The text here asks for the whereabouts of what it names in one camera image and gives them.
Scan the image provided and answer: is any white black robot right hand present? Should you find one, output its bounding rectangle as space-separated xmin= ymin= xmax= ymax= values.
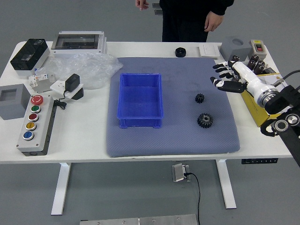
xmin=210 ymin=60 xmax=268 ymax=102

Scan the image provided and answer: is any person's right hand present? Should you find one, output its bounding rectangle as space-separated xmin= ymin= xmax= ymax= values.
xmin=135 ymin=0 xmax=150 ymax=11

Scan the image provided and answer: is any person's left hand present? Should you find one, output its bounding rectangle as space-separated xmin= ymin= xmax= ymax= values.
xmin=204 ymin=10 xmax=223 ymax=32

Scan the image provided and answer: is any big black gear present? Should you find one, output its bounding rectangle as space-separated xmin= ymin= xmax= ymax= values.
xmin=197 ymin=112 xmax=214 ymax=128

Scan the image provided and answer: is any blue plastic bin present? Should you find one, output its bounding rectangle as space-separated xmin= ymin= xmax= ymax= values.
xmin=116 ymin=73 xmax=164 ymax=129

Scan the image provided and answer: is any yellow white cardboard box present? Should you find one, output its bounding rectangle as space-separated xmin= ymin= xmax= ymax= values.
xmin=240 ymin=72 xmax=285 ymax=128

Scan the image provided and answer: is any silver floor socket box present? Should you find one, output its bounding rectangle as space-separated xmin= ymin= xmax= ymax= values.
xmin=172 ymin=164 xmax=192 ymax=183

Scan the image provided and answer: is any white box with black lid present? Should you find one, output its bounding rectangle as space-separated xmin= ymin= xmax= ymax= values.
xmin=10 ymin=38 xmax=51 ymax=77

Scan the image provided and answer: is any grey push button control box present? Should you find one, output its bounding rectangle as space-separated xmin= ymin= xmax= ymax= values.
xmin=15 ymin=94 xmax=56 ymax=157

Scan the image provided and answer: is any grey block with round hole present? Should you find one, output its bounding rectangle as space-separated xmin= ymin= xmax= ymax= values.
xmin=219 ymin=37 xmax=252 ymax=64

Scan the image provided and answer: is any person's body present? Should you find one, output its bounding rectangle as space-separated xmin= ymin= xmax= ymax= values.
xmin=159 ymin=0 xmax=235 ymax=43

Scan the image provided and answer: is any clear plastic bag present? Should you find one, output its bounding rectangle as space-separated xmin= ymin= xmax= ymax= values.
xmin=35 ymin=52 xmax=124 ymax=90

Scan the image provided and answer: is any black table height control panel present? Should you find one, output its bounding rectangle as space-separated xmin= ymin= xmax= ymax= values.
xmin=241 ymin=158 xmax=279 ymax=164

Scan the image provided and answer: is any blue-grey padded mat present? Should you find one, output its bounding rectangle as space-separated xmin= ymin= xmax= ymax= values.
xmin=105 ymin=57 xmax=241 ymax=158

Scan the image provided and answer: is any black power adapter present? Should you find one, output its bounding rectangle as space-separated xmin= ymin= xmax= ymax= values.
xmin=65 ymin=73 xmax=81 ymax=94

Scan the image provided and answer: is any black socket base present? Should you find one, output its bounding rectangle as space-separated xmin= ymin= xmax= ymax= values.
xmin=70 ymin=88 xmax=85 ymax=102

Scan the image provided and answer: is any white table leg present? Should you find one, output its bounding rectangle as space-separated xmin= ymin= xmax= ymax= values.
xmin=216 ymin=159 xmax=237 ymax=210
xmin=51 ymin=163 xmax=72 ymax=216

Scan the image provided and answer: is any white socket plate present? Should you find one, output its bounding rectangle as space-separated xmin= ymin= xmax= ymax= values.
xmin=50 ymin=80 xmax=84 ymax=99

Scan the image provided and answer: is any white circuit breaker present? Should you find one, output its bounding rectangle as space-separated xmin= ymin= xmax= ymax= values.
xmin=28 ymin=73 xmax=56 ymax=86

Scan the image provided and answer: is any grey block with square hole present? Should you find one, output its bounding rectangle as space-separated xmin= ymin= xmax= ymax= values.
xmin=0 ymin=83 xmax=32 ymax=120

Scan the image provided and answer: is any grey metal plate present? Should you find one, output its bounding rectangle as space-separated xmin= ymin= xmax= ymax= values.
xmin=79 ymin=214 xmax=199 ymax=225

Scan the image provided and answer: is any grey metal floor bracket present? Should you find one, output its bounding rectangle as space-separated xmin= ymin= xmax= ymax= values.
xmin=152 ymin=3 xmax=164 ymax=16

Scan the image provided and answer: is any beige switch box red button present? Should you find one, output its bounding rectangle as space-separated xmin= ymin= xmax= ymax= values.
xmin=248 ymin=39 xmax=268 ymax=60

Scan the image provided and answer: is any white wall switch plate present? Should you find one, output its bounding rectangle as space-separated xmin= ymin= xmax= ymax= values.
xmin=199 ymin=44 xmax=220 ymax=59

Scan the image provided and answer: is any grey enclosure with clear window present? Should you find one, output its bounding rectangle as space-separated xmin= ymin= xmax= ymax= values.
xmin=51 ymin=30 xmax=108 ymax=59

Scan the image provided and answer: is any black adapter cord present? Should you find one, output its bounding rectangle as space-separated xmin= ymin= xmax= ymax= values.
xmin=53 ymin=90 xmax=68 ymax=110

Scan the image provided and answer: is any grey metal mounting rail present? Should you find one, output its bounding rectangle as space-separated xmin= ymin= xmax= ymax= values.
xmin=31 ymin=79 xmax=55 ymax=94

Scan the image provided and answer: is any black floor cable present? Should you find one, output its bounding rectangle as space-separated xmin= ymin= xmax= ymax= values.
xmin=184 ymin=172 xmax=202 ymax=225

